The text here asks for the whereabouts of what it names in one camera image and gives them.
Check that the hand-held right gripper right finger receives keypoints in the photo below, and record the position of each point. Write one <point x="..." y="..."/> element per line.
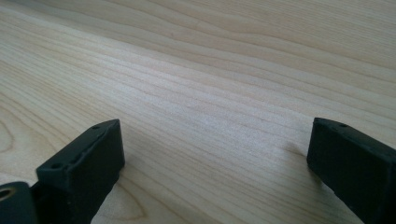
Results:
<point x="355" y="165"/>

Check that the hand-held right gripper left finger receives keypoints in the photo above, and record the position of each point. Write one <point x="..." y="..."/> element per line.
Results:
<point x="84" y="168"/>

